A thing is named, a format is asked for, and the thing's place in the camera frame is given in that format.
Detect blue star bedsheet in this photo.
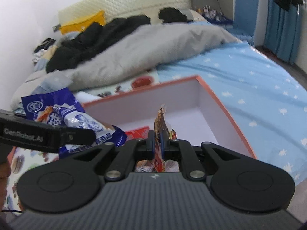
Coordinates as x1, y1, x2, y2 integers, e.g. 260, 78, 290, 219
157, 22, 306, 184

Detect person's left hand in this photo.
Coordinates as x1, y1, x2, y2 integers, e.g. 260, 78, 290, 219
0, 159, 11, 209

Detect fruit print mat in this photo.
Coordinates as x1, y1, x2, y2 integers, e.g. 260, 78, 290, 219
4, 68, 161, 219

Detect blue chair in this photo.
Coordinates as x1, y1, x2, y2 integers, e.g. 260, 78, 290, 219
226, 0, 259, 46

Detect cream padded headboard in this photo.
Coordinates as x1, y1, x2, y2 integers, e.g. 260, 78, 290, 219
58, 0, 191, 25

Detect black clothes pile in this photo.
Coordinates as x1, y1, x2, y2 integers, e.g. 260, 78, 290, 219
46, 15, 150, 73

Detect black garment on pillow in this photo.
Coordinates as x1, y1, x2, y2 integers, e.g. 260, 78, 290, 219
158, 7, 192, 23

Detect red butterfly pastry snack pack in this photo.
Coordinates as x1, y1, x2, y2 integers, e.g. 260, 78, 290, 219
125, 126, 149, 141

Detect light blue paper packaging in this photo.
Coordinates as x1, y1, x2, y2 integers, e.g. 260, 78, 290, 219
30, 70, 72, 95

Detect blue white snack bag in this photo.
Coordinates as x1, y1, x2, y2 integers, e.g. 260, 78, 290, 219
21, 88, 127, 159

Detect blue curtain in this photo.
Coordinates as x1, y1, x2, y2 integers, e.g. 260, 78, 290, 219
264, 0, 304, 65

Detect small red spicy strip pack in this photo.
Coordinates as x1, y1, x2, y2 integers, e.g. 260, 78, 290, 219
135, 104, 180, 173

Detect clothes pile at bedside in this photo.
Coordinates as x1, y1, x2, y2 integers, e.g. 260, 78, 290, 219
32, 38, 56, 64

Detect yellow pillow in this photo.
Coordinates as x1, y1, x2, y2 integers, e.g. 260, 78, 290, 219
59, 10, 106, 35

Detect pink box base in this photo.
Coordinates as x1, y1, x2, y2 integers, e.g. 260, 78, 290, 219
84, 76, 256, 158

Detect grey duvet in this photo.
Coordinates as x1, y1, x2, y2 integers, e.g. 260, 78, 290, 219
10, 23, 239, 111

